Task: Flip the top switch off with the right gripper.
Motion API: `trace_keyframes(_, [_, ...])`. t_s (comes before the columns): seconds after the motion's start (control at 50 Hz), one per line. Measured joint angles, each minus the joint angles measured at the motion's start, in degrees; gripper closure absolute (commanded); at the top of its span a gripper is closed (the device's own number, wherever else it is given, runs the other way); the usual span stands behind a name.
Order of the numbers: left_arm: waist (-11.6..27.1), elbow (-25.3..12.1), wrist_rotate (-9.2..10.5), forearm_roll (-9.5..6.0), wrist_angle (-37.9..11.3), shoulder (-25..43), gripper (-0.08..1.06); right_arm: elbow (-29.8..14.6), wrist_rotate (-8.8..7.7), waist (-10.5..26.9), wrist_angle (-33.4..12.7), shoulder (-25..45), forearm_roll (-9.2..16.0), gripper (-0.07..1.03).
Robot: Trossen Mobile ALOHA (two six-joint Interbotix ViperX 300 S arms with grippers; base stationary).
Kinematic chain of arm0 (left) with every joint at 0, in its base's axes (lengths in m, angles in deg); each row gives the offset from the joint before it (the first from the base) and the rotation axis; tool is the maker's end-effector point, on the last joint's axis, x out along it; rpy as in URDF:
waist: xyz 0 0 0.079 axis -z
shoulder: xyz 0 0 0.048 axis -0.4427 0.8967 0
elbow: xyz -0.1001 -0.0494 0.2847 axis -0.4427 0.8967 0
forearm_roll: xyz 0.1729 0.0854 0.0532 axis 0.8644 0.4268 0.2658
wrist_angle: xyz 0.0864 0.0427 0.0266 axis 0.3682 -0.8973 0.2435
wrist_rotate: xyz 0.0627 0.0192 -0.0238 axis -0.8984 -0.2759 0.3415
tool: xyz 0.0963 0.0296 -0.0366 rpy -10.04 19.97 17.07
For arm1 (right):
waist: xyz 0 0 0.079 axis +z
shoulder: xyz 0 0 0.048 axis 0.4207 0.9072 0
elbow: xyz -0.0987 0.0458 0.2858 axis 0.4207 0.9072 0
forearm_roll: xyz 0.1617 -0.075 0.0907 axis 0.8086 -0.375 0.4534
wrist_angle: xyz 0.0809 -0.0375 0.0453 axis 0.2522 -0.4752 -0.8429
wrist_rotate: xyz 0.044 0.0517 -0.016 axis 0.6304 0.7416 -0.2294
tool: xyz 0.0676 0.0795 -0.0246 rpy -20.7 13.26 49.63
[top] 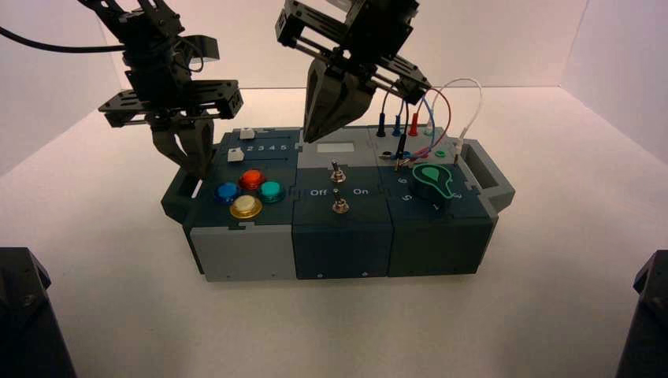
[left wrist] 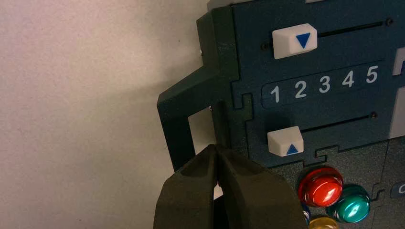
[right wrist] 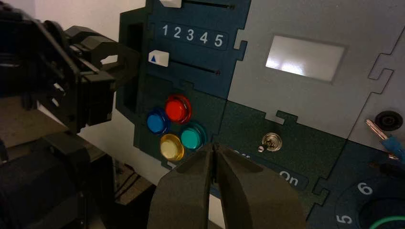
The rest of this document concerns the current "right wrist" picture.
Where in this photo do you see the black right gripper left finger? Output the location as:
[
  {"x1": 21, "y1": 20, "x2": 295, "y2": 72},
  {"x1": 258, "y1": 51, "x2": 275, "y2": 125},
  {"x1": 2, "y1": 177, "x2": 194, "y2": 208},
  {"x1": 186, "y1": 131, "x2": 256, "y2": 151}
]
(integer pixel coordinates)
[{"x1": 147, "y1": 143, "x2": 214, "y2": 229}]

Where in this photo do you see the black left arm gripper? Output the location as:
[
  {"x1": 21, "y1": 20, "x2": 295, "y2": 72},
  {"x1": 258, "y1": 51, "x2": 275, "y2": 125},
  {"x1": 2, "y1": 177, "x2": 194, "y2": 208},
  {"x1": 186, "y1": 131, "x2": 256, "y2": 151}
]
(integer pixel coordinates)
[{"x1": 0, "y1": 4, "x2": 141, "y2": 134}]

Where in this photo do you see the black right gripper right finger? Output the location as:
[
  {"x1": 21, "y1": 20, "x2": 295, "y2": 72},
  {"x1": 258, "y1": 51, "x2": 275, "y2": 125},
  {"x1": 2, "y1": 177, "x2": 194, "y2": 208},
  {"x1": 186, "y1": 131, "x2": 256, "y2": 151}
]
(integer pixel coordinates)
[{"x1": 213, "y1": 144, "x2": 308, "y2": 229}]

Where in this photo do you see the white slider knob blue triangle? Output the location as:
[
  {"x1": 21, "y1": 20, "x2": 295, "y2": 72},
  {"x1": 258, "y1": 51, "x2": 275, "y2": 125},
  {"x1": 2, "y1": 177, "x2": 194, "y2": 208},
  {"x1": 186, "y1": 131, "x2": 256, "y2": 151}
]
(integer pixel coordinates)
[{"x1": 148, "y1": 49, "x2": 170, "y2": 68}]

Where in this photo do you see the yellow round push button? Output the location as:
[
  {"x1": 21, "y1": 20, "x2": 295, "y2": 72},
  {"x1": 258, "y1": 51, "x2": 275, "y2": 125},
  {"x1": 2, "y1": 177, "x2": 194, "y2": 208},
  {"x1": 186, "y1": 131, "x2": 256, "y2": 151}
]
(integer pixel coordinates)
[{"x1": 159, "y1": 133, "x2": 185, "y2": 162}]

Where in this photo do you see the blue round push button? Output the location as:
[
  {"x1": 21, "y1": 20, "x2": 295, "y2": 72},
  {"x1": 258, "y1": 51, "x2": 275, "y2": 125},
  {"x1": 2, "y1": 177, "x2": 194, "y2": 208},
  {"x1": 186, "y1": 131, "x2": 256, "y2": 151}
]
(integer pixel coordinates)
[{"x1": 146, "y1": 107, "x2": 172, "y2": 136}]

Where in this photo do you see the green round push button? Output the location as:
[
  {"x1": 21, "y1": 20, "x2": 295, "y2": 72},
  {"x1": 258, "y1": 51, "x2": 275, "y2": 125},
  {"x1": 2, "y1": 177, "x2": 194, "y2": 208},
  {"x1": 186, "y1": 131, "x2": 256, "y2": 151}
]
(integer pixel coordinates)
[{"x1": 180, "y1": 122, "x2": 208, "y2": 151}]

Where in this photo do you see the red round push button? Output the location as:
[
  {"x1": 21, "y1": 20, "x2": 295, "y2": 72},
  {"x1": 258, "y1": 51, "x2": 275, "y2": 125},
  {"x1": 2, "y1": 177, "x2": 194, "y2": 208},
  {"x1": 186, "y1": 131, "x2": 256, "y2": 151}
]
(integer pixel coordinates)
[{"x1": 164, "y1": 94, "x2": 193, "y2": 125}]

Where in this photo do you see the plain white slider knob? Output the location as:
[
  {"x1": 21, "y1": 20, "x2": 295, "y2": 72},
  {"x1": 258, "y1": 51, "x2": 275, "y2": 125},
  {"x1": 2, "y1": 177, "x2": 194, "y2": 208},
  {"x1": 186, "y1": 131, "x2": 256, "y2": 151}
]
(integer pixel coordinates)
[{"x1": 159, "y1": 0, "x2": 183, "y2": 9}]

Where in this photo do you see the modular puzzle-piece task board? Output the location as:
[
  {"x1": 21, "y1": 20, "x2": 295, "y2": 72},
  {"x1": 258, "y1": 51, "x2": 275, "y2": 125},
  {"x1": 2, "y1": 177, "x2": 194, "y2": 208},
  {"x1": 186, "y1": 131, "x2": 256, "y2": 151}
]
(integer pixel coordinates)
[{"x1": 115, "y1": 0, "x2": 405, "y2": 229}]

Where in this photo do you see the black rotary dial knob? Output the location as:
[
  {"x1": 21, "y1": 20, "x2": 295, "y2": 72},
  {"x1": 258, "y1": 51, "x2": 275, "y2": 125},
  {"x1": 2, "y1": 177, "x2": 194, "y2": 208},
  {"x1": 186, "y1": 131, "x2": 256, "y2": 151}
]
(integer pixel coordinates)
[{"x1": 359, "y1": 192, "x2": 405, "y2": 229}]

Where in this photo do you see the rectangular glossy display screen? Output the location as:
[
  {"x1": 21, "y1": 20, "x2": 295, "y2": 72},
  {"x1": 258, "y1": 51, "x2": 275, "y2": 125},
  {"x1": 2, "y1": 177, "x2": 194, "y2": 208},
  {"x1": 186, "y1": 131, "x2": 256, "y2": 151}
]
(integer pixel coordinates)
[{"x1": 265, "y1": 34, "x2": 346, "y2": 83}]

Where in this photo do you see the black round banana socket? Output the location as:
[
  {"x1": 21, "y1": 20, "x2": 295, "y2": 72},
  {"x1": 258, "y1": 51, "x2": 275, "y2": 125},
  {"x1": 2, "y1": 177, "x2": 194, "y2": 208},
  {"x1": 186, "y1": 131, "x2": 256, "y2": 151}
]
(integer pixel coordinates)
[{"x1": 374, "y1": 110, "x2": 405, "y2": 132}]

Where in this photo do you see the silver metal toggle switch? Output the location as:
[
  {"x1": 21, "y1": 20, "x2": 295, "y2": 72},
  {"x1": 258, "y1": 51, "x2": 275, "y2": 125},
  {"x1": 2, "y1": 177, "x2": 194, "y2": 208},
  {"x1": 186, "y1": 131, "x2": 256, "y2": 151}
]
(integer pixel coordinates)
[{"x1": 257, "y1": 132, "x2": 283, "y2": 154}]

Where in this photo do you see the thin green cable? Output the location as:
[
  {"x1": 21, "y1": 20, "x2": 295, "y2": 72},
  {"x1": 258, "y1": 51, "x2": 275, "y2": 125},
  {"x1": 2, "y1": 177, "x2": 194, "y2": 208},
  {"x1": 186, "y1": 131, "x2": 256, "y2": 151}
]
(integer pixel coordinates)
[{"x1": 368, "y1": 215, "x2": 405, "y2": 229}]

